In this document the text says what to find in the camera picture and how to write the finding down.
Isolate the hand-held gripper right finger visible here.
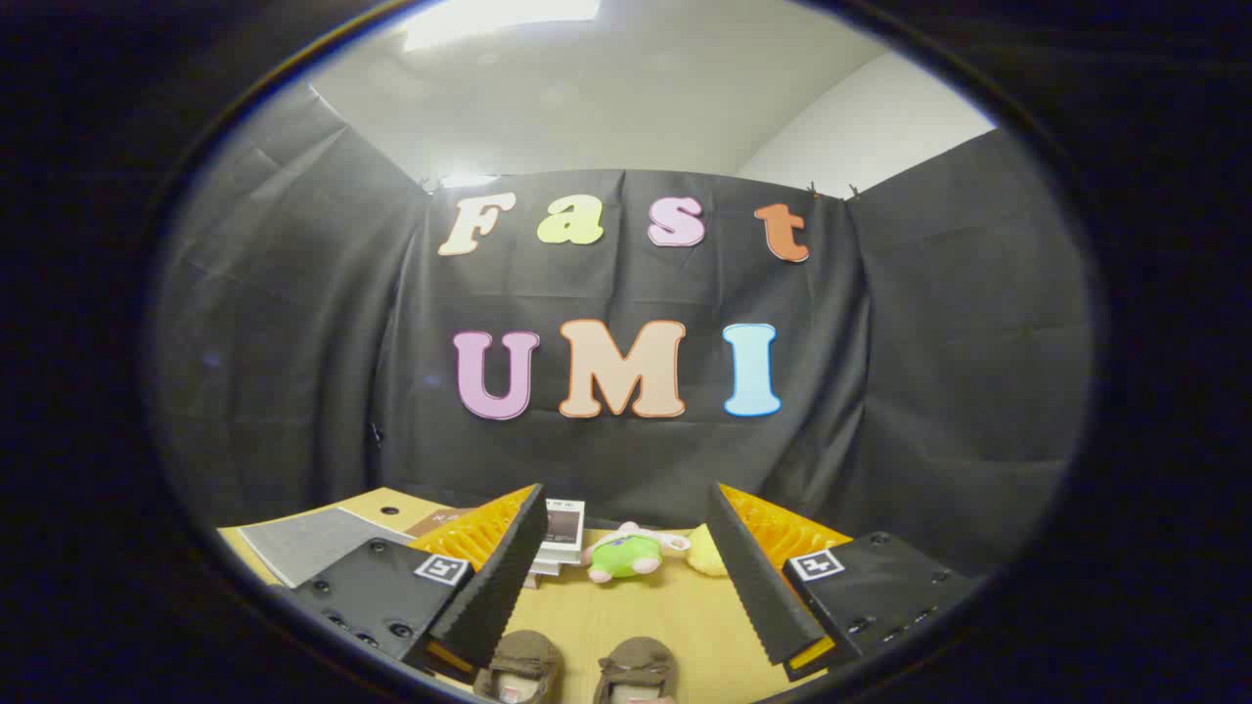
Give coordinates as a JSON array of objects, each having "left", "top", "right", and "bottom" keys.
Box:
[{"left": 706, "top": 482, "right": 981, "bottom": 683}]

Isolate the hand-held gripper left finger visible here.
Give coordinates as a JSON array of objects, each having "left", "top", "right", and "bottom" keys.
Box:
[{"left": 269, "top": 482, "right": 551, "bottom": 681}]

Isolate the brown shoe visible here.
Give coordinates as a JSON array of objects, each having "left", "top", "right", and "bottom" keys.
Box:
[
  {"left": 593, "top": 637, "right": 679, "bottom": 704},
  {"left": 473, "top": 630, "right": 564, "bottom": 703}
]

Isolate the grey storage box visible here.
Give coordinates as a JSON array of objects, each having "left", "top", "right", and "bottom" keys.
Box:
[{"left": 239, "top": 506, "right": 416, "bottom": 589}]

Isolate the yellow plush toy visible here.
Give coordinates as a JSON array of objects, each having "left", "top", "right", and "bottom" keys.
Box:
[{"left": 686, "top": 525, "right": 730, "bottom": 578}]

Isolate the white portrait cover book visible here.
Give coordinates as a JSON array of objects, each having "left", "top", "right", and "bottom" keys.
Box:
[{"left": 541, "top": 498, "right": 587, "bottom": 551}]

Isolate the brown cover book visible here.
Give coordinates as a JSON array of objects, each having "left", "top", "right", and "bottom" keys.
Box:
[{"left": 405, "top": 506, "right": 482, "bottom": 538}]

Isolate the green plush toy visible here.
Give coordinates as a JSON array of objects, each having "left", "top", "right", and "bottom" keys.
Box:
[{"left": 584, "top": 521, "right": 692, "bottom": 585}]

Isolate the black backdrop cloth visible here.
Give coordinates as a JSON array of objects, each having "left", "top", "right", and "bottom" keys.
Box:
[{"left": 147, "top": 83, "right": 1096, "bottom": 578}]

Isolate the ceiling light panel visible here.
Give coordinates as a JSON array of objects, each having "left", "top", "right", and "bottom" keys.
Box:
[{"left": 403, "top": 0, "right": 601, "bottom": 52}]

